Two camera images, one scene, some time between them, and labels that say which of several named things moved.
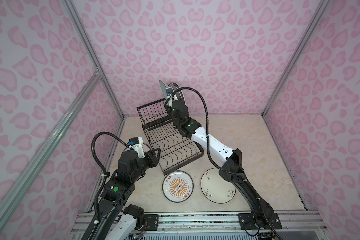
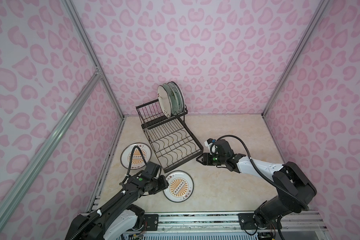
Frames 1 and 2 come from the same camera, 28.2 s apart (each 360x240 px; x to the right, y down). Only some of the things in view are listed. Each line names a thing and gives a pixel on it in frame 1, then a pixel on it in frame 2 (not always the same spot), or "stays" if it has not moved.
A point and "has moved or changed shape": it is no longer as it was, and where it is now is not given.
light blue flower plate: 163,88 has moved or changed shape
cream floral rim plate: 216,189 -> 164,101
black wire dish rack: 173,150 stays
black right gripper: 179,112 -> 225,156
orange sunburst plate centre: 177,186 stays
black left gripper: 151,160 -> 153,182
